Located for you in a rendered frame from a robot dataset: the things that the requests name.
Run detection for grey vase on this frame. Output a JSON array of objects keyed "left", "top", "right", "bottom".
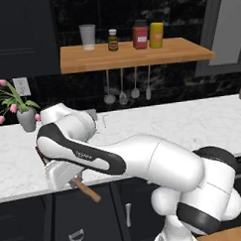
[{"left": 15, "top": 107, "right": 39, "bottom": 134}]

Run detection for brown bottle with white cap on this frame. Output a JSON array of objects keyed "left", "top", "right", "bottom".
[{"left": 106, "top": 29, "right": 119, "bottom": 53}]

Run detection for wooden cutting board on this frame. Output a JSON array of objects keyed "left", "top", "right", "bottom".
[{"left": 195, "top": 220, "right": 241, "bottom": 241}]

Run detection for grey peeler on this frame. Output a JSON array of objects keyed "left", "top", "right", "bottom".
[{"left": 67, "top": 227, "right": 87, "bottom": 241}]

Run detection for grey extractor hood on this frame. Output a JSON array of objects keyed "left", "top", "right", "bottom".
[{"left": 190, "top": 0, "right": 241, "bottom": 78}]

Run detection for hanging metal ladle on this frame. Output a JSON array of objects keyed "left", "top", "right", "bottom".
[{"left": 101, "top": 68, "right": 118, "bottom": 105}]

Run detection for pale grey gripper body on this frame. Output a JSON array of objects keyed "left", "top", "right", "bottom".
[{"left": 44, "top": 159, "right": 81, "bottom": 192}]

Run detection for pink flowers with green leaves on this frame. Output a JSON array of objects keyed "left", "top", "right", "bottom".
[{"left": 0, "top": 76, "right": 44, "bottom": 126}]

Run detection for silver cupboard handle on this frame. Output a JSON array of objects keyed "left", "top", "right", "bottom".
[{"left": 124, "top": 202, "right": 133, "bottom": 228}]

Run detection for dark wall cupboard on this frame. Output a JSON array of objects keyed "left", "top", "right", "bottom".
[{"left": 0, "top": 0, "right": 62, "bottom": 80}]

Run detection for clear glass cup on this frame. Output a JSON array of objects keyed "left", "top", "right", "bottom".
[{"left": 78, "top": 23, "right": 97, "bottom": 52}]

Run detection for dark drawer run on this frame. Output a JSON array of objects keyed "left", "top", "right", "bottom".
[{"left": 0, "top": 194, "right": 48, "bottom": 241}]

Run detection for wooden-handled knife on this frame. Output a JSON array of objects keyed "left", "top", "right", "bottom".
[{"left": 68, "top": 176, "right": 102, "bottom": 205}]

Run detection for hanging metal slotted spatula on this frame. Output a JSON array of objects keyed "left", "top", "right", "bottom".
[{"left": 117, "top": 67, "right": 130, "bottom": 107}]

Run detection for white wall power outlet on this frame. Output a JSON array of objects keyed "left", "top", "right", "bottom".
[{"left": 12, "top": 75, "right": 32, "bottom": 98}]

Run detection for dark cupboard door with handle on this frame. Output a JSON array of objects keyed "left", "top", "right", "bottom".
[{"left": 118, "top": 176, "right": 167, "bottom": 241}]

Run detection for wooden wall shelf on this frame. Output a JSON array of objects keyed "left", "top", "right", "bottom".
[{"left": 59, "top": 35, "right": 217, "bottom": 75}]

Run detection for red jar with dark lid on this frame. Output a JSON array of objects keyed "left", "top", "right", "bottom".
[{"left": 131, "top": 19, "right": 150, "bottom": 51}]

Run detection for hanging narrow metal spatula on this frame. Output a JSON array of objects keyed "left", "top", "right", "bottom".
[{"left": 143, "top": 64, "right": 154, "bottom": 101}]

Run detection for grey wire stand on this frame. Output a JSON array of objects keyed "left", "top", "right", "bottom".
[{"left": 86, "top": 107, "right": 110, "bottom": 132}]

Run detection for yellow jar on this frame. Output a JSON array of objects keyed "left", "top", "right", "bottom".
[{"left": 147, "top": 21, "right": 166, "bottom": 50}]

